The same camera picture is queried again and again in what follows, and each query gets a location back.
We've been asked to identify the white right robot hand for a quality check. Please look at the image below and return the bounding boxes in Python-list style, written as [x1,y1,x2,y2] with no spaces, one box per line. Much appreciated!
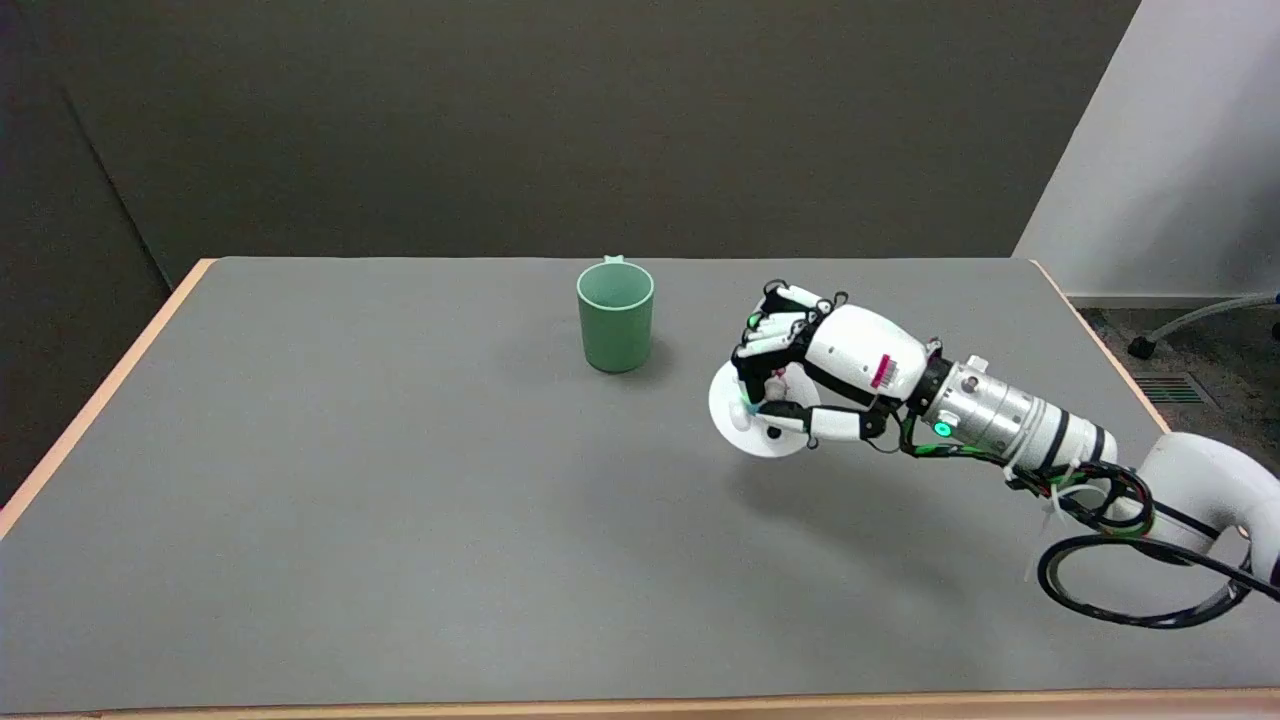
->
[731,282,944,450]

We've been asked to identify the white round cup lid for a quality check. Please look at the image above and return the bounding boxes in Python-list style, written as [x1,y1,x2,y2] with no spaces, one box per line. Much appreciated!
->
[708,362,821,460]

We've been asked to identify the green plastic cup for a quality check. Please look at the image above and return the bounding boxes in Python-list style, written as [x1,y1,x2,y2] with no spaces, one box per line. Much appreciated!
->
[576,256,656,375]

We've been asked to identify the floor vent grille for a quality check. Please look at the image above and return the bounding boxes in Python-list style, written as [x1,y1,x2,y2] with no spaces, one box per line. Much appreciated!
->
[1133,373,1210,407]

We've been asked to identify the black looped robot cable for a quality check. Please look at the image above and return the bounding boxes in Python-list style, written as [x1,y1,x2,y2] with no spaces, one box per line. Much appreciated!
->
[898,405,1280,630]

